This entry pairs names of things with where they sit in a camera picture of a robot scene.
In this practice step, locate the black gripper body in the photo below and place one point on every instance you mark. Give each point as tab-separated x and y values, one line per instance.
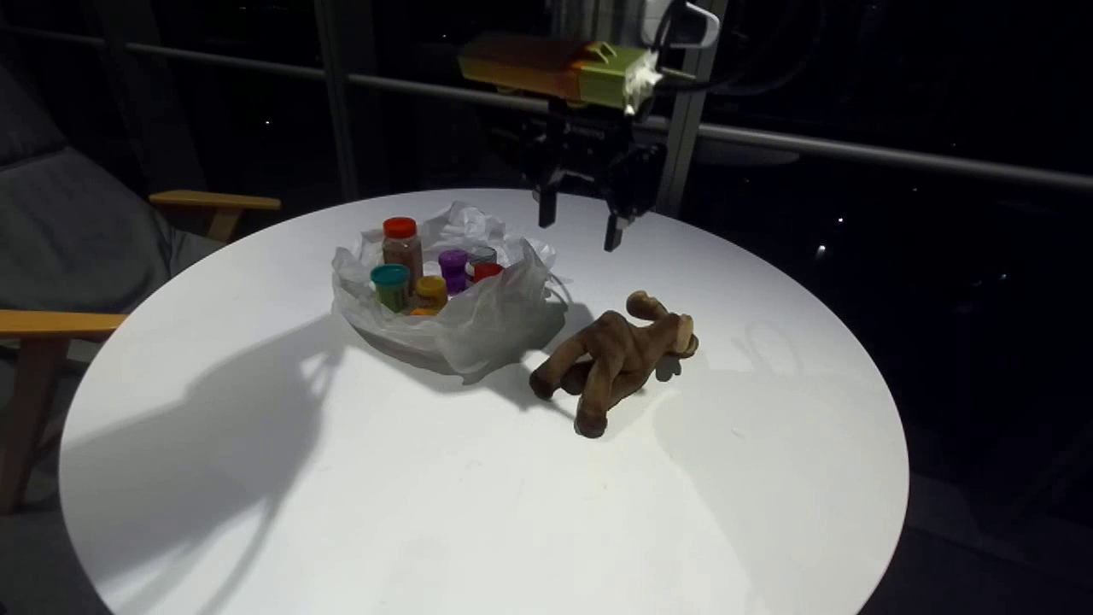
599	148

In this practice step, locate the yellow tub purple lid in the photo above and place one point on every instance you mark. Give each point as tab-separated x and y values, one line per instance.
454	266

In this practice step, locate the brown plush moose toy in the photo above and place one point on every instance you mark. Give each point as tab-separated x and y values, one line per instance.
616	360

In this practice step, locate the spice jar red lid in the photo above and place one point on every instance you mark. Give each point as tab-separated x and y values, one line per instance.
401	244

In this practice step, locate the yellow tub teal lid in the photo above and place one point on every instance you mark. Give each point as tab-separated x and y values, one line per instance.
392	286

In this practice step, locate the white plastic bag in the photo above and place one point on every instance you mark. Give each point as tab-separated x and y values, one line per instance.
480	330

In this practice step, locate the yellow tub light orange lid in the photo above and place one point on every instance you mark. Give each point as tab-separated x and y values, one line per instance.
429	295

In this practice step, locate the metal handrail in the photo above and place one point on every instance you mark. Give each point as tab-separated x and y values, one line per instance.
865	155

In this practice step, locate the grey chair wooden armrests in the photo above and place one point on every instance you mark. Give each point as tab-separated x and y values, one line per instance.
68	225

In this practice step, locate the yellow-green wrist camera box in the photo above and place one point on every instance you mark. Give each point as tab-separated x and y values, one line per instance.
567	70

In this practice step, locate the grey vertical frame post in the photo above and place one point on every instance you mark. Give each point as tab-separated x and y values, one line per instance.
687	113

